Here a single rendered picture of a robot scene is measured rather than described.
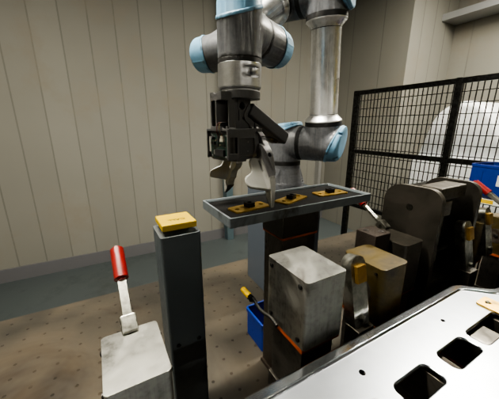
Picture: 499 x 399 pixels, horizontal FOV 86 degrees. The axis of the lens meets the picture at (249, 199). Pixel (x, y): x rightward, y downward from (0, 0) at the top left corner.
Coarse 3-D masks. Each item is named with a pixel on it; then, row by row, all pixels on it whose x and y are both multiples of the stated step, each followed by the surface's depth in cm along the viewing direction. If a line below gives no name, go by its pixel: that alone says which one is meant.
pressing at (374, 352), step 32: (448, 288) 54; (480, 288) 54; (416, 320) 46; (448, 320) 46; (480, 320) 46; (352, 352) 39; (384, 352) 39; (416, 352) 39; (288, 384) 34; (320, 384) 35; (352, 384) 35; (384, 384) 35; (448, 384) 35; (480, 384) 35
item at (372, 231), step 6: (360, 228) 60; (366, 228) 60; (372, 228) 60; (378, 228) 60; (360, 234) 59; (366, 234) 57; (372, 234) 56; (378, 234) 56; (384, 234) 57; (360, 240) 59; (366, 240) 58; (372, 240) 56; (378, 240) 56; (384, 240) 57; (378, 246) 56; (384, 246) 58
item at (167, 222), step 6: (156, 216) 49; (162, 216) 49; (168, 216) 49; (174, 216) 49; (180, 216) 49; (186, 216) 49; (162, 222) 46; (168, 222) 46; (174, 222) 46; (180, 222) 46; (186, 222) 46; (192, 222) 47; (162, 228) 45; (168, 228) 45; (174, 228) 46; (180, 228) 46
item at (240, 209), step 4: (244, 204) 54; (248, 204) 53; (252, 204) 54; (256, 204) 56; (260, 204) 56; (264, 204) 56; (268, 204) 56; (228, 208) 53; (232, 208) 53; (236, 208) 53; (240, 208) 53; (244, 208) 53; (248, 208) 53; (252, 208) 53; (256, 208) 53; (260, 208) 54; (236, 212) 51; (240, 212) 51; (244, 212) 51
